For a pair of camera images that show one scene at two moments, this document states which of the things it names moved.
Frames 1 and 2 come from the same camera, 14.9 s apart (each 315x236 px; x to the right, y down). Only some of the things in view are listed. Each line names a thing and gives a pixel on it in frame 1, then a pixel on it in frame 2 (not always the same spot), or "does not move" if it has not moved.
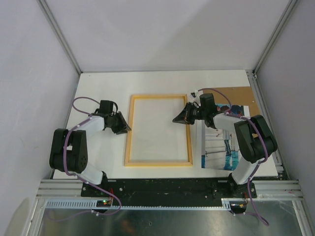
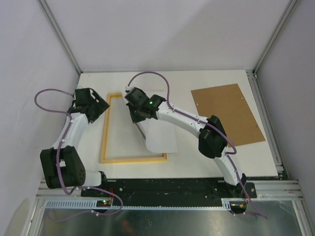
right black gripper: (185, 114) to (135, 118)
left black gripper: (123, 125) to (101, 105)
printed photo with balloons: (219, 150) to (160, 137)
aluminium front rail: (61, 189) does not move
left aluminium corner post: (60, 35) does not move
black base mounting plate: (164, 192) does not move
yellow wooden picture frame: (128, 163) to (104, 143)
